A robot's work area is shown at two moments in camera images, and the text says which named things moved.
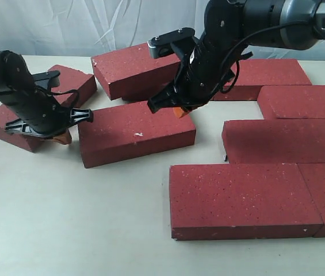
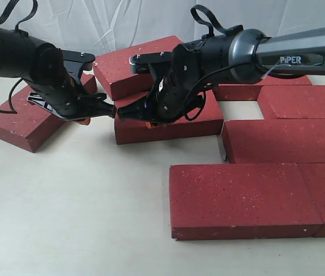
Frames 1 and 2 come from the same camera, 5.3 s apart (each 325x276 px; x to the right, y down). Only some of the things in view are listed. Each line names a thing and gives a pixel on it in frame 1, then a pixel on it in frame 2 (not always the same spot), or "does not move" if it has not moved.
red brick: (284, 141) does not move
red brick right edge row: (302, 102) does not move
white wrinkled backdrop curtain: (92, 27) does not move
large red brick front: (241, 201) does not move
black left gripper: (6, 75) to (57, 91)
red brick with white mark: (133, 132) to (209, 123)
